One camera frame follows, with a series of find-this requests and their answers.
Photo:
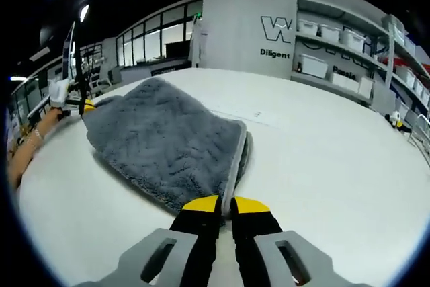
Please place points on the grey counter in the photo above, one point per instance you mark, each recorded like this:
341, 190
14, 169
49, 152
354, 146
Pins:
154, 68

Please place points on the grey plush towel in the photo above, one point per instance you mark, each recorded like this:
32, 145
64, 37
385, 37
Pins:
161, 139

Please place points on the spare hand-held gripper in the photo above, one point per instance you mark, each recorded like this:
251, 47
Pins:
398, 121

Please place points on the green exit sign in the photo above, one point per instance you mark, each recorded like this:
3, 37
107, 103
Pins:
198, 14

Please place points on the person's left hand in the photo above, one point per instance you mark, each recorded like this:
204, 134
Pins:
53, 119

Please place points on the computer monitor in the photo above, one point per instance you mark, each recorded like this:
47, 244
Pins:
69, 51

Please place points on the white lab coat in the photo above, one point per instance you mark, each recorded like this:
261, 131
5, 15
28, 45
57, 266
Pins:
199, 43

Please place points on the ceiling light strip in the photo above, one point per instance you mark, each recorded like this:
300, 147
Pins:
18, 78
84, 12

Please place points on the black screen on counter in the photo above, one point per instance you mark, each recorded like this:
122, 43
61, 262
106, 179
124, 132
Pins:
177, 50

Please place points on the grey metal shelving unit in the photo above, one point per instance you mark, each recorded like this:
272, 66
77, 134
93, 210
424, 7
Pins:
386, 38

